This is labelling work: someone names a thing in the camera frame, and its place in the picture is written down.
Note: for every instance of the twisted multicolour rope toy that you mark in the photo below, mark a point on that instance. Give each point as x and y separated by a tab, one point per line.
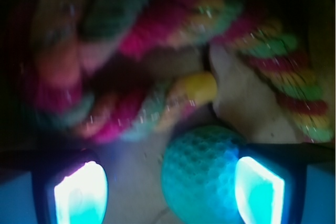
72	39

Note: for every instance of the green textured ball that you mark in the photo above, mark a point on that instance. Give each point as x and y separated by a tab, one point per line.
198	175

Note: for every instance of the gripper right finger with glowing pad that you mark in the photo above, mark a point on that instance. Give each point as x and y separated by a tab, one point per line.
286	183

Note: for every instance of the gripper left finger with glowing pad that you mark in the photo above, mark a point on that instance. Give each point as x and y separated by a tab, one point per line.
53	186

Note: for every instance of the yellow green sponge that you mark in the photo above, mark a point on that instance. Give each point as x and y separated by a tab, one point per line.
200	88

